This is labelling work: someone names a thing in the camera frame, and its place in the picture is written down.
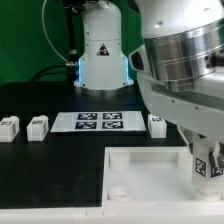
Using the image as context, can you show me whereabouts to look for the white square tabletop tray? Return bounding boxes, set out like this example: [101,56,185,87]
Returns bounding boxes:
[102,146,222,204]

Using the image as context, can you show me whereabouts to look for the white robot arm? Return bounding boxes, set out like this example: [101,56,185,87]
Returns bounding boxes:
[122,0,224,167]

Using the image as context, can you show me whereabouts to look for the wrist camera housing white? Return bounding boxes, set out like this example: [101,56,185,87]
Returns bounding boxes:
[129,45,149,73]

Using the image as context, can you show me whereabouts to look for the white front rail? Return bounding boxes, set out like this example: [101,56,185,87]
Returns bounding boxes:
[0,201,224,224]

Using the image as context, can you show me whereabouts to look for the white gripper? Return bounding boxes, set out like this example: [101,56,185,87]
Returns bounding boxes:
[137,73,224,168]

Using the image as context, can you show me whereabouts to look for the black pole with cables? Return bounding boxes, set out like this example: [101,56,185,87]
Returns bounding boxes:
[30,0,85,83]

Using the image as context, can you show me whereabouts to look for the white marker sheet with tags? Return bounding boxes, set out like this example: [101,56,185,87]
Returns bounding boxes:
[51,111,146,133]

